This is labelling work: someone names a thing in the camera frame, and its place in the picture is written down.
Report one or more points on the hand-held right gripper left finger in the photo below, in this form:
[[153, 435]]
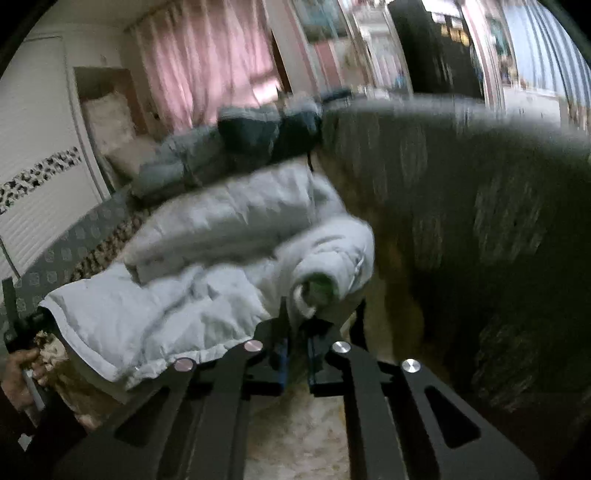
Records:
[[279, 364]]

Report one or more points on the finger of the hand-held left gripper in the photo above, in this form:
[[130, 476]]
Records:
[[10, 300]]

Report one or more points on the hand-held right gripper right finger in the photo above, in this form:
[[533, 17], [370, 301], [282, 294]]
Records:
[[312, 364]]

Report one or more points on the light blue down jacket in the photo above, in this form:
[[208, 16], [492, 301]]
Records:
[[207, 286]]

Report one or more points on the person's left hand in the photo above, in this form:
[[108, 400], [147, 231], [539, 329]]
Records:
[[16, 383]]

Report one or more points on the brown floral blanket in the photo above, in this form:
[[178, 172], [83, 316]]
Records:
[[78, 387]]

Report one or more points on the blue-grey patterned sofa cover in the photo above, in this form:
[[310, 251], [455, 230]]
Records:
[[69, 249]]

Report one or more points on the brown spotted blanket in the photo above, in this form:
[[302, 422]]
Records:
[[115, 240]]

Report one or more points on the white wardrobe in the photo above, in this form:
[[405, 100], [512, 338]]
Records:
[[41, 124]]

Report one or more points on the beige pillow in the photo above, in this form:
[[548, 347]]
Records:
[[134, 157]]

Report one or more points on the cream lace pillow stack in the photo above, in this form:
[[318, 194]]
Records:
[[108, 120]]

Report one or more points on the grey-blue quilt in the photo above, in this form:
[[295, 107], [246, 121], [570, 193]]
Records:
[[184, 157]]

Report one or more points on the pile of dark jackets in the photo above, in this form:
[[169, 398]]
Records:
[[272, 129]]

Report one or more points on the pink curtain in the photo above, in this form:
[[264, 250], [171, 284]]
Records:
[[198, 55]]

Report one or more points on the white framed mirror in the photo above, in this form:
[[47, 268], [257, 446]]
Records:
[[381, 46]]

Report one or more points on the white cabinet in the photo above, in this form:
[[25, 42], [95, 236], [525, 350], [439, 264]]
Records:
[[531, 101]]

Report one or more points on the blue striped curtain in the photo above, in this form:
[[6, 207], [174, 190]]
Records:
[[549, 55]]

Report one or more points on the framed wall poster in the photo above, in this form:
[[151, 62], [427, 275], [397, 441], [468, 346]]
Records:
[[323, 18]]

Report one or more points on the small wall poster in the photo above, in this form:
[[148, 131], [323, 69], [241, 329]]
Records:
[[498, 46]]

